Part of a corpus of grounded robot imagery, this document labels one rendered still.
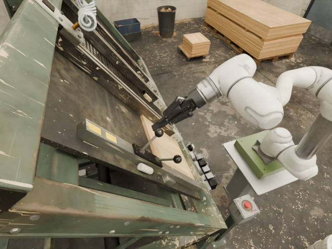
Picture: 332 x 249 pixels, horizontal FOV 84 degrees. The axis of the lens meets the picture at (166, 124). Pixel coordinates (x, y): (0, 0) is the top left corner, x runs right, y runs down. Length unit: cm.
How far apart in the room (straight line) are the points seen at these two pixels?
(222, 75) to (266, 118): 21
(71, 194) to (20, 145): 14
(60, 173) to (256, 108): 56
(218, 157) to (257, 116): 202
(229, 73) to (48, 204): 61
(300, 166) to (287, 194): 122
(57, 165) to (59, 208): 18
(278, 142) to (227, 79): 94
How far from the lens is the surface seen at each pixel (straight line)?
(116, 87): 101
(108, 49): 138
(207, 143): 269
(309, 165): 148
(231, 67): 70
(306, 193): 279
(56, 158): 57
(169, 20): 538
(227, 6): 546
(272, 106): 61
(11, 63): 47
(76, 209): 42
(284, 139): 153
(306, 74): 105
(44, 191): 39
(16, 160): 33
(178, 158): 77
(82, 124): 61
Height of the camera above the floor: 211
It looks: 48 degrees down
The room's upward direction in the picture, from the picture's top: straight up
